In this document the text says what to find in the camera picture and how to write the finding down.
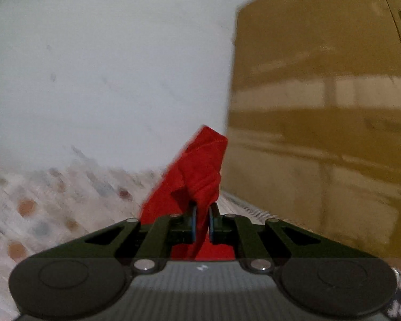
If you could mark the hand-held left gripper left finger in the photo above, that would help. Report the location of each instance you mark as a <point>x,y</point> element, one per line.
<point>194,222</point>

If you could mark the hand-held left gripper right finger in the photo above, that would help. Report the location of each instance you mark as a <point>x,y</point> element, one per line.
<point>211,224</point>

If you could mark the wooden wardrobe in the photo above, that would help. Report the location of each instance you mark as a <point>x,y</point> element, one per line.
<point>320,107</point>

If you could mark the leaf patterned bedsheet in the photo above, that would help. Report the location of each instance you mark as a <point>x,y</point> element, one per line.
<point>53,214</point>

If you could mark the red cloth garment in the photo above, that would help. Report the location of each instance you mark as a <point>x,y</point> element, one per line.
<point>197,174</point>

